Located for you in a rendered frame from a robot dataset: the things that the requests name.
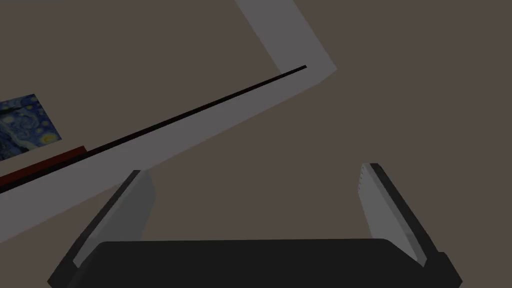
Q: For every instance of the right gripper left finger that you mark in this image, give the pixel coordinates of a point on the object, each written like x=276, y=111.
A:
x=122, y=214

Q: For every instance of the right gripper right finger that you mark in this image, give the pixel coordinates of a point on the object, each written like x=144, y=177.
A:
x=390, y=214

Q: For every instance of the blue swirling night-sky painting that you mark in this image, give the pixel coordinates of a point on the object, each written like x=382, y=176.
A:
x=24, y=127

